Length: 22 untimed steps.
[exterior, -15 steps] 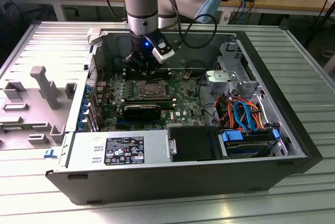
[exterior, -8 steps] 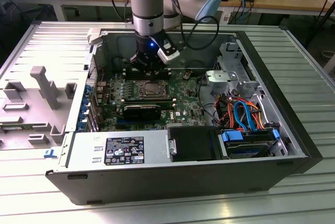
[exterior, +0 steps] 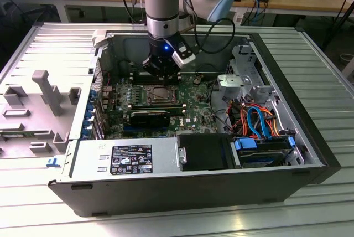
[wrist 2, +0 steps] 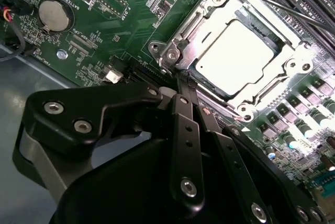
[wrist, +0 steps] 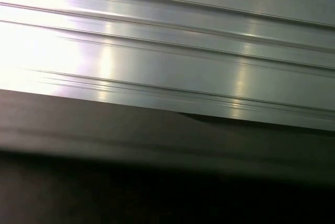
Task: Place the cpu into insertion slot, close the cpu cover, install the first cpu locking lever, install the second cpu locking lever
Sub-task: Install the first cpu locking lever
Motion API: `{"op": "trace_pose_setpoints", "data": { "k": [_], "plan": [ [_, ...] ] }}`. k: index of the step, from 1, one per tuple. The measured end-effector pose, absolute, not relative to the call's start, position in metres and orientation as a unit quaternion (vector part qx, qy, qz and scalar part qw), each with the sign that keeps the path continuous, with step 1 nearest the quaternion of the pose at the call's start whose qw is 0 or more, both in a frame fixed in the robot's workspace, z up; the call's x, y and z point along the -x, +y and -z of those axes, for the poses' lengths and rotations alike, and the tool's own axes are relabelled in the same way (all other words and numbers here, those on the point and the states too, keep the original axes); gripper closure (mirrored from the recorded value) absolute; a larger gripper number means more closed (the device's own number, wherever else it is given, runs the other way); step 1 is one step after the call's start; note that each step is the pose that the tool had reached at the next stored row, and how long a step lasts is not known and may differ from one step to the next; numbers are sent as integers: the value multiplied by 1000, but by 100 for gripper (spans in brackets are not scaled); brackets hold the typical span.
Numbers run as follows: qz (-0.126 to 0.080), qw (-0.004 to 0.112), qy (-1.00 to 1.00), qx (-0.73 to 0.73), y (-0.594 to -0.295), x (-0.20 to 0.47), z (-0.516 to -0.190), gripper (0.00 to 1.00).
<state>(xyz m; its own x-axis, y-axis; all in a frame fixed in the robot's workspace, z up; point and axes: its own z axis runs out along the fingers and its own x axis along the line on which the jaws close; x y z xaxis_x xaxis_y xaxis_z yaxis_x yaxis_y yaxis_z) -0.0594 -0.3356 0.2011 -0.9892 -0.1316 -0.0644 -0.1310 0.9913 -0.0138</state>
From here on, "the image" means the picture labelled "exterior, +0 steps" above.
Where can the silver-topped CPU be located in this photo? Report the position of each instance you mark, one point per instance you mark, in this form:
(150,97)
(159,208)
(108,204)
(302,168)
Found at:
(161,94)

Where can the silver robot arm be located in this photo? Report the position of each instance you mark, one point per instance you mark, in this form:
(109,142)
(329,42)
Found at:
(161,7)

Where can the green motherboard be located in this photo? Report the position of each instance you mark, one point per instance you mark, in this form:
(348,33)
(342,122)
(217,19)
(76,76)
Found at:
(193,101)

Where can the grey case latch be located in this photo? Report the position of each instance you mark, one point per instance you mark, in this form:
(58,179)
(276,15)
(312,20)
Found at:
(99,37)

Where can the black graphics card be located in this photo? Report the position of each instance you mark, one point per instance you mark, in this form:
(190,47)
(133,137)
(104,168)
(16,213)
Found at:
(149,119)

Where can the blue card retention clip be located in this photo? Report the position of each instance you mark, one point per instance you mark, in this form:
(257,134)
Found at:
(87,124)
(89,113)
(85,134)
(93,95)

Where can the black disk bay shroud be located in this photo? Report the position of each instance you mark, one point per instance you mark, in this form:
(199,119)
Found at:
(204,152)

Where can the silver power supply unit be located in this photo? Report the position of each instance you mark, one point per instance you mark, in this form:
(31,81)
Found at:
(88,155)

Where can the blue disk carrier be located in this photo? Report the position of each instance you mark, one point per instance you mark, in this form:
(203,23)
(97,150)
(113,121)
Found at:
(243,145)

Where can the black and silver PC case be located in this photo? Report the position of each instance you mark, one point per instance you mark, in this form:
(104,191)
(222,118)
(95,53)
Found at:
(166,195)

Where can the grey parts rack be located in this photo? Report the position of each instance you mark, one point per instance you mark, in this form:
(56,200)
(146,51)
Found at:
(27,122)

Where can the hard disk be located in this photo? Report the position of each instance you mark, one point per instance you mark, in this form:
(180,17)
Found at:
(262,159)

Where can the green RAM stick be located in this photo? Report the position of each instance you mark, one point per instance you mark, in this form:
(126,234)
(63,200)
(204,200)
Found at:
(13,136)

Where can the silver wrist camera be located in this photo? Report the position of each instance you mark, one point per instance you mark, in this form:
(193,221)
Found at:
(184,57)

